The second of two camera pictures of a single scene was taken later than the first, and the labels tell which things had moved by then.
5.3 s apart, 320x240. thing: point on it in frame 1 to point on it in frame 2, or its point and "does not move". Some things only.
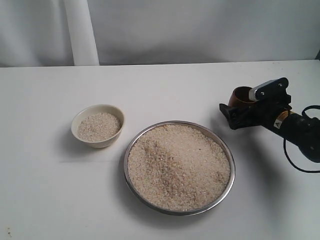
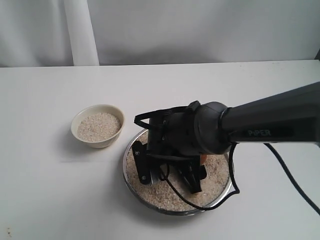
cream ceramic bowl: (98, 126) does not move
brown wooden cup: (240, 97) to (203, 158)
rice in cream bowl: (98, 126) does not move
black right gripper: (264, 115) to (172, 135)
